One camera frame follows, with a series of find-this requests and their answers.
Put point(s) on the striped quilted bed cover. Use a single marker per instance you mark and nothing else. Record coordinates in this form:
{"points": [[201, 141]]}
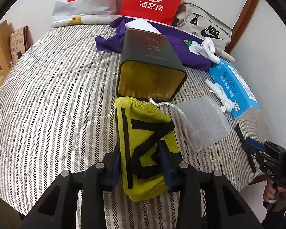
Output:
{"points": [[57, 113]]}

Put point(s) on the dark green tin box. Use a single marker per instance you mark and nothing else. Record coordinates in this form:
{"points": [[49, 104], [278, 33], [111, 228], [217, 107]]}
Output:
{"points": [[149, 68]]}

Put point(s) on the clear plastic bag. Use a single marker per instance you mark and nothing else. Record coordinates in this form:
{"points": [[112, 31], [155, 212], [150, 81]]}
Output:
{"points": [[203, 120]]}

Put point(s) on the white patterned paper roll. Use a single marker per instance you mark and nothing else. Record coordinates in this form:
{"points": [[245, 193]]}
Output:
{"points": [[106, 19]]}

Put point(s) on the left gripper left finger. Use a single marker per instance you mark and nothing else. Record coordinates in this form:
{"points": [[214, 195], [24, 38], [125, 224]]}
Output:
{"points": [[57, 207]]}

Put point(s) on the mint green cloth pouch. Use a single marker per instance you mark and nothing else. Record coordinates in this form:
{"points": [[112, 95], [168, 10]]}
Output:
{"points": [[195, 47]]}

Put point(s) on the brown patterned gift box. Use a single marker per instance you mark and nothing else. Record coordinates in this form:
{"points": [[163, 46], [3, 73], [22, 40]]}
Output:
{"points": [[18, 43]]}

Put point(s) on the blue cardboard box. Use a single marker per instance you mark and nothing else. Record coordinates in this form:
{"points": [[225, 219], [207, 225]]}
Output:
{"points": [[236, 90]]}

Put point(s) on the yellow black sock bundle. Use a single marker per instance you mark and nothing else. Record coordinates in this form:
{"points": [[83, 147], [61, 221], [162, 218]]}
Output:
{"points": [[141, 127]]}

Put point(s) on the white cotton glove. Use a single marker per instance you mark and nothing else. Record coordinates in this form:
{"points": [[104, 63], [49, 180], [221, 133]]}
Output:
{"points": [[208, 50], [226, 104]]}

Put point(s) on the white foam block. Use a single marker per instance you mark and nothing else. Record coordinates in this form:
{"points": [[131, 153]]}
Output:
{"points": [[141, 24]]}

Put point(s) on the person's right hand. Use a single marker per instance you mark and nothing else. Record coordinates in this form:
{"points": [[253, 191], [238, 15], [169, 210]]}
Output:
{"points": [[272, 193]]}

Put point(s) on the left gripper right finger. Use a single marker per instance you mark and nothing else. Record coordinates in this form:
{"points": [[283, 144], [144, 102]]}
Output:
{"points": [[207, 200]]}

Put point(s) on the grey Nike bag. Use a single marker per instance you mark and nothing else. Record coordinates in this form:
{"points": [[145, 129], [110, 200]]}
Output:
{"points": [[197, 21]]}

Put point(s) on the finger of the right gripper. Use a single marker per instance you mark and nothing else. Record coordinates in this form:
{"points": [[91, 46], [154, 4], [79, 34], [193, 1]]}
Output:
{"points": [[245, 147], [255, 143]]}

